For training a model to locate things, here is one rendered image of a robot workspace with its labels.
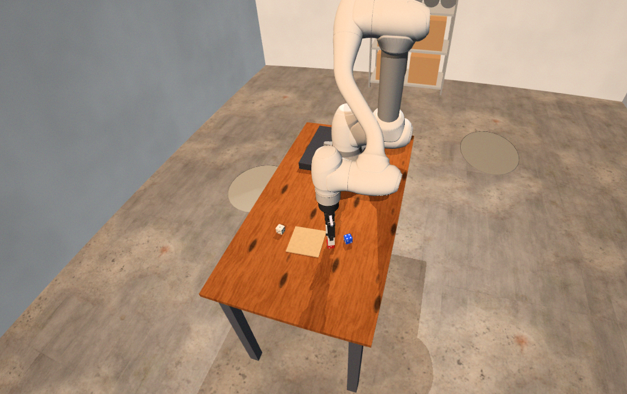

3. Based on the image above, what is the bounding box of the beige square mat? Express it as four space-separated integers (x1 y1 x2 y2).
286 226 326 258

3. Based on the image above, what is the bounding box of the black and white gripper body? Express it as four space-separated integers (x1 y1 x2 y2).
318 202 339 220

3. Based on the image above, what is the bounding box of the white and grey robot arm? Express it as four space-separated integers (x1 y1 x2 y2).
311 0 431 206

